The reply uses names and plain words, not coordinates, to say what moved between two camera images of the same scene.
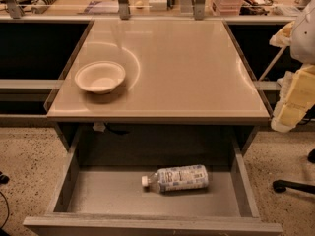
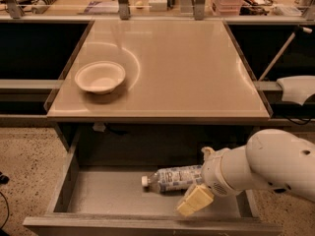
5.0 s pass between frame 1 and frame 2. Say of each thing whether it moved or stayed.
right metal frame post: stayed
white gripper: moved
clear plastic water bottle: stayed
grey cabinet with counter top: stayed
